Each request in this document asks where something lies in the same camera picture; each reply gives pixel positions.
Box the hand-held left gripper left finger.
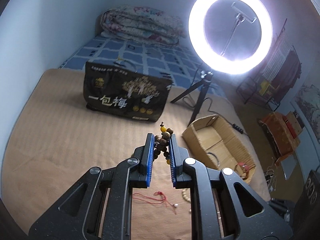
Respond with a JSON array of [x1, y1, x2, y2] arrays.
[[28, 133, 155, 240]]

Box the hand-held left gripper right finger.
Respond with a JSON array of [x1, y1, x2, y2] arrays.
[[168, 134, 293, 240]]

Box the brown wooden bead bracelet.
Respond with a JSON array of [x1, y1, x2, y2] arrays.
[[153, 121, 175, 165]]

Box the black bangle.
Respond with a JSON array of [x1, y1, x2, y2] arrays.
[[205, 152, 220, 169]]

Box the black printed bag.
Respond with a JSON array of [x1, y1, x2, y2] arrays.
[[82, 60, 173, 123]]

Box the black tripod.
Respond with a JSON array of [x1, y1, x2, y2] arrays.
[[170, 70, 214, 127]]

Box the beige blanket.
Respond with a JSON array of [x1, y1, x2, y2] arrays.
[[1, 68, 272, 230]]

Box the blue checked bed sheet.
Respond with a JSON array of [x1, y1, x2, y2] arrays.
[[58, 34, 227, 98]]

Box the black metal clothes rack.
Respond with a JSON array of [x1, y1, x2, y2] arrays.
[[236, 19, 303, 112]]

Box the orange cardboard box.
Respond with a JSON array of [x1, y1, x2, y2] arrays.
[[258, 111, 304, 165]]

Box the yellow box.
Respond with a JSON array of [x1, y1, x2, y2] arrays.
[[259, 81, 275, 96]]

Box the folded floral quilt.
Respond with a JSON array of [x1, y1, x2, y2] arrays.
[[100, 6, 184, 46]]

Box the black speaker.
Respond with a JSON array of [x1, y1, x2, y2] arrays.
[[292, 170, 320, 230]]

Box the dark hanging clothes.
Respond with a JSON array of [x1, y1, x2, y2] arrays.
[[271, 51, 302, 90]]

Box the phone holder clamp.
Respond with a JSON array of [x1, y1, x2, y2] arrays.
[[220, 2, 257, 55]]

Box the red string necklace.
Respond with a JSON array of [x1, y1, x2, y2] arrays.
[[132, 191, 178, 215]]

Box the cream bead bracelet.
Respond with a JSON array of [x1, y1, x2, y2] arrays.
[[180, 189, 192, 214]]

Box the red bracelet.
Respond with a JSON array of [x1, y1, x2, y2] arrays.
[[234, 162, 250, 179]]

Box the black cable with remote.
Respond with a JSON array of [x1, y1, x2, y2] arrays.
[[207, 105, 250, 138]]

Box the tangled floor cables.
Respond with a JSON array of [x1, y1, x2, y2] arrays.
[[264, 157, 278, 193]]

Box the white ring light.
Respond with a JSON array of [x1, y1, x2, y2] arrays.
[[188, 0, 273, 75]]

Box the wall poster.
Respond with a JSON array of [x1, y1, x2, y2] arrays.
[[291, 72, 320, 135]]

